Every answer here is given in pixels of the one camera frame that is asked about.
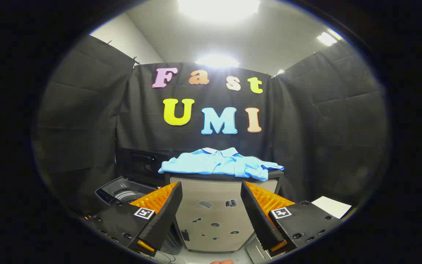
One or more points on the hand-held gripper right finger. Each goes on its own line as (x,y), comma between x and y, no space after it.
(260,218)

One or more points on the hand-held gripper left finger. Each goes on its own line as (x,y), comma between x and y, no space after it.
(163,216)

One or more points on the grey washing machine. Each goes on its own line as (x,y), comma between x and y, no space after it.
(121,189)

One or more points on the light blue polo shirt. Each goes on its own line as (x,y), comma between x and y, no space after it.
(218,163)

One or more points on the grey cabinet with black top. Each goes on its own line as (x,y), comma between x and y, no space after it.
(214,209)

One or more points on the black backdrop cloth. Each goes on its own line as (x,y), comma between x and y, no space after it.
(306,121)

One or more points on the ceiling light panel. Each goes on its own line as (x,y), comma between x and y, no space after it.
(218,7)
(327,38)
(217,61)

